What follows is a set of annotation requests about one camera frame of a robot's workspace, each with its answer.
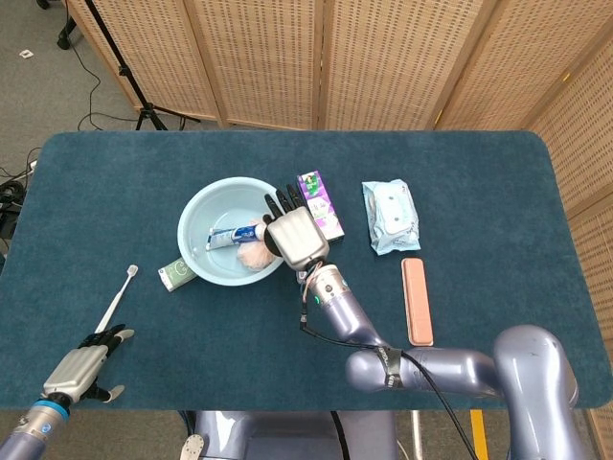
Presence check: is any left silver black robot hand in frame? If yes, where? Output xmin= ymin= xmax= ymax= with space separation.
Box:
xmin=41 ymin=324 xmax=136 ymax=406

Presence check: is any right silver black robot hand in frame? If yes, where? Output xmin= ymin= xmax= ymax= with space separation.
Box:
xmin=261 ymin=183 xmax=331 ymax=269

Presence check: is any pink bath sponge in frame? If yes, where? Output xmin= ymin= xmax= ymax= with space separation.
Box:
xmin=235 ymin=218 xmax=284 ymax=272

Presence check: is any blue white toothpaste tube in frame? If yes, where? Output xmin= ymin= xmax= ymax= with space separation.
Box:
xmin=205 ymin=224 xmax=265 ymax=252

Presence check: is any purple white carton box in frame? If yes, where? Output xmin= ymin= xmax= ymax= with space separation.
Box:
xmin=296 ymin=172 xmax=346 ymax=246

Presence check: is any light blue plastic basin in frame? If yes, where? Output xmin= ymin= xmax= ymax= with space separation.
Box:
xmin=176 ymin=176 xmax=297 ymax=288

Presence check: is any white toothbrush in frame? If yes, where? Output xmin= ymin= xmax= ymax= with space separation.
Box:
xmin=94 ymin=264 xmax=140 ymax=334

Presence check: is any light blue wet wipes pack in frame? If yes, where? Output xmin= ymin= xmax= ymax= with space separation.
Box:
xmin=361 ymin=178 xmax=422 ymax=257

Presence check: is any green white soap box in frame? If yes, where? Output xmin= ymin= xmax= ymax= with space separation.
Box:
xmin=157 ymin=257 xmax=197 ymax=292

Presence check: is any pink toothbrush case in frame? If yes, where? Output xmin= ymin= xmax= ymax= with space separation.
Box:
xmin=400 ymin=257 xmax=435 ymax=347

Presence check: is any dark blue table mat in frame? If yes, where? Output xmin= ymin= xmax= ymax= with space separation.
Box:
xmin=0 ymin=129 xmax=602 ymax=413

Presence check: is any wicker folding screen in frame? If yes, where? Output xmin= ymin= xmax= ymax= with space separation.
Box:
xmin=66 ymin=0 xmax=613 ymax=332

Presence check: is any lavender robot torso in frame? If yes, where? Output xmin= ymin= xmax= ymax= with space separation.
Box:
xmin=184 ymin=410 xmax=401 ymax=460

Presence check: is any metal table leg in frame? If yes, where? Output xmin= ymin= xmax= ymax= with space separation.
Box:
xmin=410 ymin=410 xmax=425 ymax=460

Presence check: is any black tripod stand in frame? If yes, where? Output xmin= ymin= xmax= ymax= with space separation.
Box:
xmin=83 ymin=0 xmax=202 ymax=131

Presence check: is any yellow floor tape strip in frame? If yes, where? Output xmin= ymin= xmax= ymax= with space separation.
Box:
xmin=469 ymin=409 xmax=489 ymax=460

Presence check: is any black caster foot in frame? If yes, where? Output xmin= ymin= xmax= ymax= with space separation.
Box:
xmin=56 ymin=16 xmax=78 ymax=50

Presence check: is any white perforated bracket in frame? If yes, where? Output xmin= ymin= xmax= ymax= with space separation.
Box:
xmin=179 ymin=433 xmax=206 ymax=460

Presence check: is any black cable bundle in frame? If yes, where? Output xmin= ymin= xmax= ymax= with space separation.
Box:
xmin=0 ymin=160 xmax=39 ymax=241

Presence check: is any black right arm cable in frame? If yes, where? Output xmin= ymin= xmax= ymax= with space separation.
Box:
xmin=299 ymin=275 xmax=480 ymax=460

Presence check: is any black floor cable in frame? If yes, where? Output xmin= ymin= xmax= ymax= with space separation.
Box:
xmin=66 ymin=42 xmax=140 ymax=131

